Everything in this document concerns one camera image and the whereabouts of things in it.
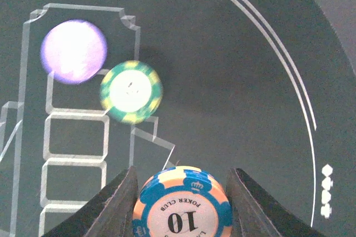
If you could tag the green chips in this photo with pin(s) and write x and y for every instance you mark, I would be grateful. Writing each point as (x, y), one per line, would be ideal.
(131, 92)

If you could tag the blue chips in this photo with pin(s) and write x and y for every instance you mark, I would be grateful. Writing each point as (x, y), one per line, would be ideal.
(182, 201)

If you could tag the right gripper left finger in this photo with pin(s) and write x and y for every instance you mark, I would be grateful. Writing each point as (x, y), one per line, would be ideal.
(109, 213)

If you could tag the purple round button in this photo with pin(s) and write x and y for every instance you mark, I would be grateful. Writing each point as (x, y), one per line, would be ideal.
(73, 51)

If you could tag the round black poker mat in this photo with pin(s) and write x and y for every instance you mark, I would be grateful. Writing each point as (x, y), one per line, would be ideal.
(262, 85)

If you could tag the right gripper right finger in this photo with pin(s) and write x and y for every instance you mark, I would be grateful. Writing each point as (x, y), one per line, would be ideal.
(257, 213)

